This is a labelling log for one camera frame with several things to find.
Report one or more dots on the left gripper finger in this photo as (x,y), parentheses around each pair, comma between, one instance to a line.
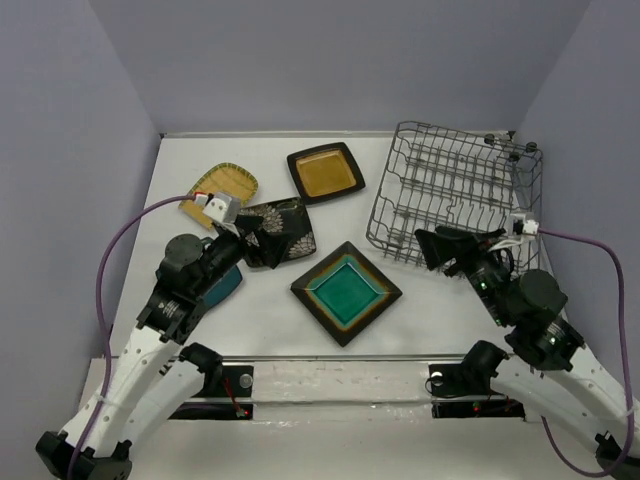
(268,249)
(248,224)

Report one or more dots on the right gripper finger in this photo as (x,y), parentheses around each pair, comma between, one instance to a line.
(437,252)
(458,235)

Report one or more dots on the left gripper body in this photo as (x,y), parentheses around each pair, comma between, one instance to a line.
(226,249)

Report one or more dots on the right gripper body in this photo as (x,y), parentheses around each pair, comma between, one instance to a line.
(482,267)

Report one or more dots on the black floral square plate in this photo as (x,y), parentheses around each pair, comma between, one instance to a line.
(291,215)

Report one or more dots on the dark teal blue plate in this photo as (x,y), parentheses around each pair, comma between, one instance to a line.
(223,288)

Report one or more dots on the yellow green striped plate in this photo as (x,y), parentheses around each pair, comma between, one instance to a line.
(226,177)

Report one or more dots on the teal square plate black rim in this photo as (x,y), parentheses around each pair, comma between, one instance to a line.
(345,292)

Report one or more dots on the amber square plate black rim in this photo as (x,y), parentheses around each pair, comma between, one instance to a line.
(325,172)

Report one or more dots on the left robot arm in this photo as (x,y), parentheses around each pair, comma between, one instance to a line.
(158,369)

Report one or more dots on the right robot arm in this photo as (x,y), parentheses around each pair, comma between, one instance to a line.
(549,369)

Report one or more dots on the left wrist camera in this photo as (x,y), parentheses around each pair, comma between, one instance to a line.
(221,208)

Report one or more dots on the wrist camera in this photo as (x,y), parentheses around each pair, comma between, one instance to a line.
(523,223)
(221,208)

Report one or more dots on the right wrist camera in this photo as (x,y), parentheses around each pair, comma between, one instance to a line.
(523,223)

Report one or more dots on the grey wire dish rack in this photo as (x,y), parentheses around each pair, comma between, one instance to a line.
(438,176)

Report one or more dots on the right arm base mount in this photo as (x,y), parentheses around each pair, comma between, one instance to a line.
(457,393)

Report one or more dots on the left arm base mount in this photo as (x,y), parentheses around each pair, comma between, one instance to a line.
(227,399)

